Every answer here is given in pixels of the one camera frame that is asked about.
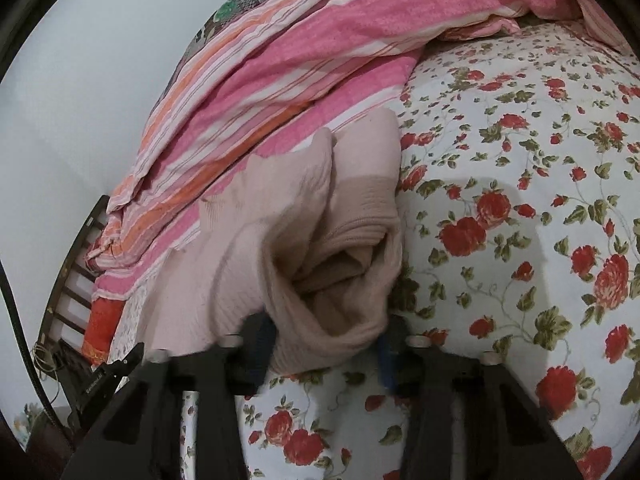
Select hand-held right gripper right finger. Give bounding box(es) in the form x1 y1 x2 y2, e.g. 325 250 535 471
377 317 583 480

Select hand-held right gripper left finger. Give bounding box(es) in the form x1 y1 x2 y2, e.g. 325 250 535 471
62 312 278 480

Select pink knitted sweater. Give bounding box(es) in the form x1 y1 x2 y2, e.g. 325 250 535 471
135 109 407 376

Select red pillow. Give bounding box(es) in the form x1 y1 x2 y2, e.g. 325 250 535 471
82 297 125 367

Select dark bedside cabinet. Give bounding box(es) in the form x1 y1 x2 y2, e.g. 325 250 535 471
27 337 96 480

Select dark wooden headboard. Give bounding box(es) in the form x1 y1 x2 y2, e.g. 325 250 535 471
44 195 112 348

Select floral bed sheet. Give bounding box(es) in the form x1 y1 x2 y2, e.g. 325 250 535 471
107 20 640 480

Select pink orange striped quilt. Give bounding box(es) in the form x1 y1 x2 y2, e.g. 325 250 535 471
85 0 640 301

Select dark floral patchwork blanket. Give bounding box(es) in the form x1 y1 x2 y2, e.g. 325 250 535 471
167 0 351 91

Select black cable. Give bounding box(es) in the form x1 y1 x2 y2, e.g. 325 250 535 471
0 260 63 428

